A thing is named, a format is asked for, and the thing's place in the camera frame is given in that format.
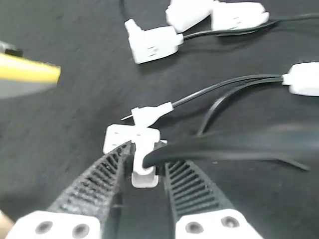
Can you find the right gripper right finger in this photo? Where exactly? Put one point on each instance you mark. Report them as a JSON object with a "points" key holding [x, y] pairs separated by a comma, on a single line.
{"points": [[192, 189]]}

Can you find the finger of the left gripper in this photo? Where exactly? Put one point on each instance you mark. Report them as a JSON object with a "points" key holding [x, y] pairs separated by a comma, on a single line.
{"points": [[22, 89], [27, 69]]}

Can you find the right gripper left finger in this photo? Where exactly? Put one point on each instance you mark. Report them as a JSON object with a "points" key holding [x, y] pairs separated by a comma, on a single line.
{"points": [[84, 189]]}

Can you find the white outlet socket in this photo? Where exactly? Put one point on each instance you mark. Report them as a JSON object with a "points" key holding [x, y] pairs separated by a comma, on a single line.
{"points": [[117, 137], [185, 13], [304, 79], [239, 16], [155, 42]]}

